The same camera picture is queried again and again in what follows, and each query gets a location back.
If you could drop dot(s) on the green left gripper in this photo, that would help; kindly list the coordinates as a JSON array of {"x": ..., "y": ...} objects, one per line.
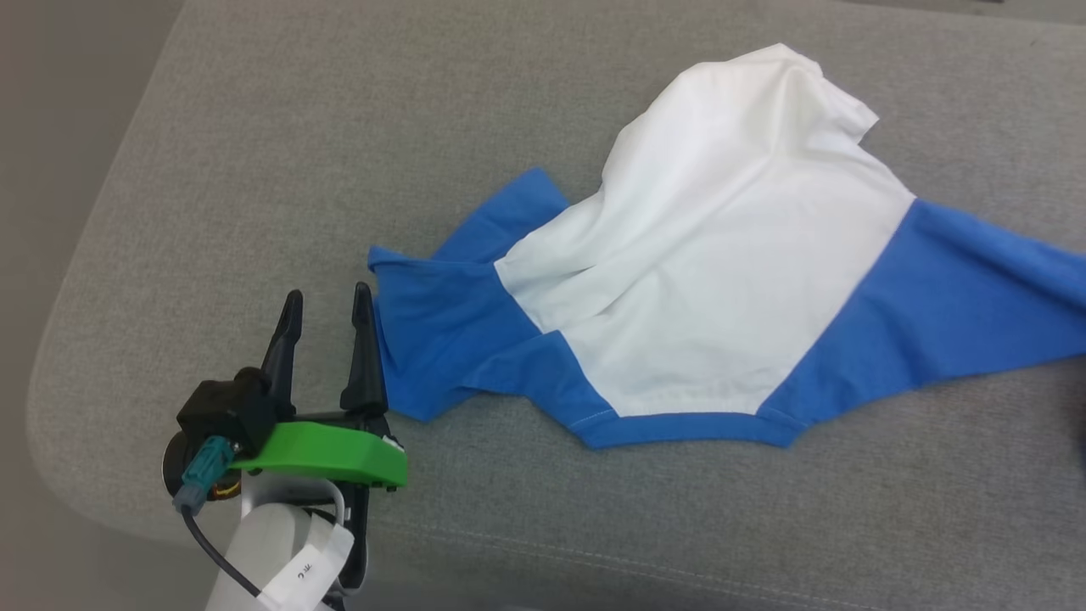
[{"x": 331, "y": 454}]

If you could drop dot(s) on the grey fabric sofa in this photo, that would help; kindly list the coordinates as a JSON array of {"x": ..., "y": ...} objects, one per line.
[{"x": 254, "y": 170}]

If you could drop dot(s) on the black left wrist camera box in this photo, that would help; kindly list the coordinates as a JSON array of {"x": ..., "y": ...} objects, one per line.
[{"x": 225, "y": 412}]

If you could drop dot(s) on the blue and white shirt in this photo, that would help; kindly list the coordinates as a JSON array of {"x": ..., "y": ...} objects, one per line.
[{"x": 721, "y": 255}]

